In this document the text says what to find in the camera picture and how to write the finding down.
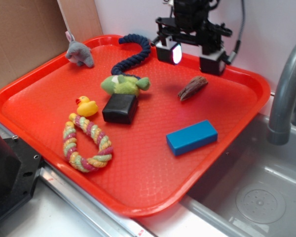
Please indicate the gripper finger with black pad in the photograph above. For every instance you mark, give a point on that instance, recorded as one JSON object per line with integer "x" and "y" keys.
{"x": 215, "y": 62}

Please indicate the gripper finger lit pad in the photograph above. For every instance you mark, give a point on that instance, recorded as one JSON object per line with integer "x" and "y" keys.
{"x": 169, "y": 51}

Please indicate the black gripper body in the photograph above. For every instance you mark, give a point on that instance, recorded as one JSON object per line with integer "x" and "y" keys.
{"x": 190, "y": 25}

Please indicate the brown wood chip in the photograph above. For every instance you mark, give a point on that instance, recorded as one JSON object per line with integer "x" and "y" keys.
{"x": 193, "y": 87}

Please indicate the green plush fish toy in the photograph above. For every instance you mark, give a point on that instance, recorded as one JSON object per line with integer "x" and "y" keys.
{"x": 120, "y": 84}

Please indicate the blue rectangular block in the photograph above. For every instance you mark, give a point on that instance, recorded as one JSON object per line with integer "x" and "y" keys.
{"x": 192, "y": 137}

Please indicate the black cube block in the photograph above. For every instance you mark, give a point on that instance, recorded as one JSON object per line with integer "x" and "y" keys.
{"x": 120, "y": 108}

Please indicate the grey toy faucet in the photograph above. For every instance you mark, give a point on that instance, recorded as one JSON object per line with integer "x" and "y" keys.
{"x": 283, "y": 111}

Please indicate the red plastic tray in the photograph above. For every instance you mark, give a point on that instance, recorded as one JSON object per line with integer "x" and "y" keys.
{"x": 144, "y": 176}

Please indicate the grey plush mouse toy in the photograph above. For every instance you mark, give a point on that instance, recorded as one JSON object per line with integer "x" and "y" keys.
{"x": 78, "y": 53}

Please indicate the yellow rubber duck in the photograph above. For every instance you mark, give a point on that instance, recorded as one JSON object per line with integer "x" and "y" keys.
{"x": 86, "y": 107}

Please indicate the grey toy sink basin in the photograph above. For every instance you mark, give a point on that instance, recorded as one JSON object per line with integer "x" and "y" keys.
{"x": 250, "y": 190}

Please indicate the brown cardboard panel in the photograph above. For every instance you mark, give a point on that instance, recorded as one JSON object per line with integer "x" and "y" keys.
{"x": 33, "y": 31}

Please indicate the navy blue rope toy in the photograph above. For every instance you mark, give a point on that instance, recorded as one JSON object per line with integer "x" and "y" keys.
{"x": 134, "y": 60}

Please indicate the multicolour rope ring toy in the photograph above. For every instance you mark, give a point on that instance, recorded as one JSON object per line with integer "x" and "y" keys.
{"x": 86, "y": 146}

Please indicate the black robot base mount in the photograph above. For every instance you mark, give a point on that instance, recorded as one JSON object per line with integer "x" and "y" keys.
{"x": 19, "y": 169}

